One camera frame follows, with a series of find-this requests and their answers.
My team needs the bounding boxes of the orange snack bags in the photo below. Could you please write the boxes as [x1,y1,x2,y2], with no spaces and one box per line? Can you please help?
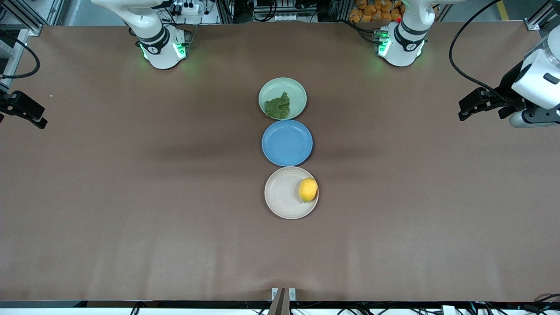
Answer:
[349,0,405,23]

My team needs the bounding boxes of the brown table cover sheet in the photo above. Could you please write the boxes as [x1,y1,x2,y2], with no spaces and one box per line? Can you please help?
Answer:
[0,21,560,302]

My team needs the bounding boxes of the yellow lemon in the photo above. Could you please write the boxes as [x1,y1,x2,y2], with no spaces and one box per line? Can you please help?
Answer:
[298,177,319,203]

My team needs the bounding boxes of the white power strip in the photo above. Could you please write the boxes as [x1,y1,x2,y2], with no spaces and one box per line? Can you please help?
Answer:
[172,1,202,16]

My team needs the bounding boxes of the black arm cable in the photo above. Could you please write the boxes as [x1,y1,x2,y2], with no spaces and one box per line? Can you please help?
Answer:
[0,28,41,80]
[449,0,517,105]

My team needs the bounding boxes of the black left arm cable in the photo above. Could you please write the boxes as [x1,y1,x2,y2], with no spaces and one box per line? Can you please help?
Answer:
[449,0,517,105]

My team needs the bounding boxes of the green lettuce leaf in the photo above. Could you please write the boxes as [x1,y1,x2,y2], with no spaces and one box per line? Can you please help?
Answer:
[264,91,291,119]

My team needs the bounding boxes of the light green plate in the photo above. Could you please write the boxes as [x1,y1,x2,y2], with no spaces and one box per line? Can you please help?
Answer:
[258,77,308,120]

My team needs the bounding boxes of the aluminium frame profile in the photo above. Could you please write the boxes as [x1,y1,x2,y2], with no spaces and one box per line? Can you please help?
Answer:
[0,0,44,36]
[525,0,560,31]

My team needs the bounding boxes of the beige plate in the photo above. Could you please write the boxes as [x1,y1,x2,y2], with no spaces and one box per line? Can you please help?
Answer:
[264,166,319,220]

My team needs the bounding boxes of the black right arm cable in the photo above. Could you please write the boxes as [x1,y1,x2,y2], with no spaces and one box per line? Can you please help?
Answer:
[0,28,41,80]

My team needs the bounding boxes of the blue plate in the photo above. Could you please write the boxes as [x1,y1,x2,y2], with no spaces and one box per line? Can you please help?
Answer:
[261,119,314,167]

